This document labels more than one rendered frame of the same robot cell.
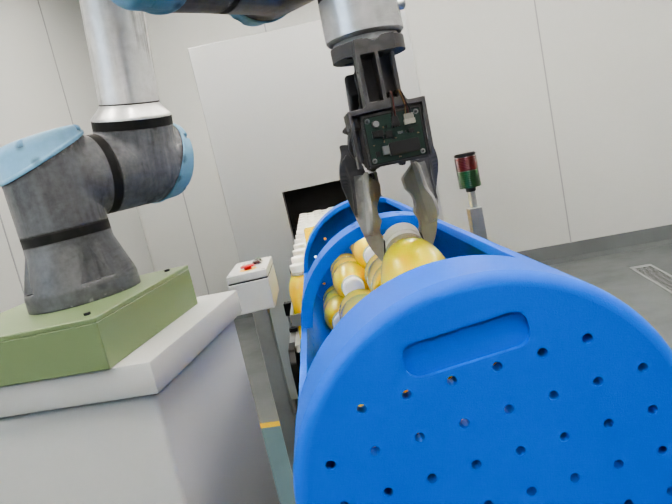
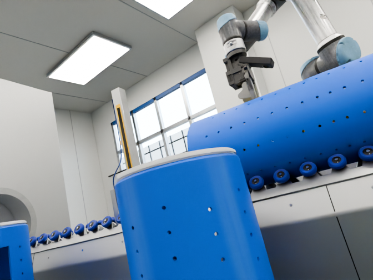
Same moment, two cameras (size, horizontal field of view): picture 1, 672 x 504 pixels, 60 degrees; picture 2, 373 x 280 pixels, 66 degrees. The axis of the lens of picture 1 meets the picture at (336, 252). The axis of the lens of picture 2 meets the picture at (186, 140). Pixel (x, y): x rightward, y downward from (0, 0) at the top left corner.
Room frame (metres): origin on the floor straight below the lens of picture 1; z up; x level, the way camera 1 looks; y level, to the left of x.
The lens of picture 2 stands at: (0.76, -1.04, 0.94)
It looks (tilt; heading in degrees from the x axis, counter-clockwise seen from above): 13 degrees up; 115
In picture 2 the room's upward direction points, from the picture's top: 14 degrees counter-clockwise
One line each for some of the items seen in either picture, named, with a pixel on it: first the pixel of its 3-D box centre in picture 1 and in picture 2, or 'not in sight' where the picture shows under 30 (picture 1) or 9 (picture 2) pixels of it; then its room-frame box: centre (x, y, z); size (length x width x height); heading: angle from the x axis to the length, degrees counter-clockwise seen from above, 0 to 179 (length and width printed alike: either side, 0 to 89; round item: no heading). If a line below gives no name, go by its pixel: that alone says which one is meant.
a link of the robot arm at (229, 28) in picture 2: not in sight; (230, 30); (0.58, -0.07, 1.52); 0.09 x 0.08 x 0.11; 46
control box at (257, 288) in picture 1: (254, 283); not in sight; (1.49, 0.23, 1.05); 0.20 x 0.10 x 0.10; 1
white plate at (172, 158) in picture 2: not in sight; (176, 168); (0.45, -0.47, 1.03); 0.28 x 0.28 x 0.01
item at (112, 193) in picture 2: not in sight; (124, 206); (-0.05, -0.08, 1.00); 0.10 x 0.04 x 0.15; 91
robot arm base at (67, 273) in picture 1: (75, 262); not in sight; (0.81, 0.36, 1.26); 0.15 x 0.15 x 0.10
